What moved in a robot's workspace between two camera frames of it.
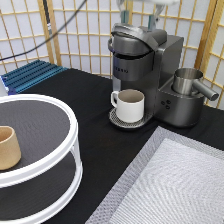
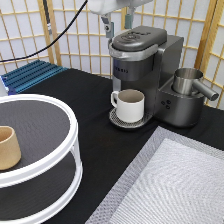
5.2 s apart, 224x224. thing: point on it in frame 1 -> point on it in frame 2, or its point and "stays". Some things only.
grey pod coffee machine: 145,60 stays
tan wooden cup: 10,152 stays
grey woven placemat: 173,179 stays
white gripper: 124,13 -> 106,8
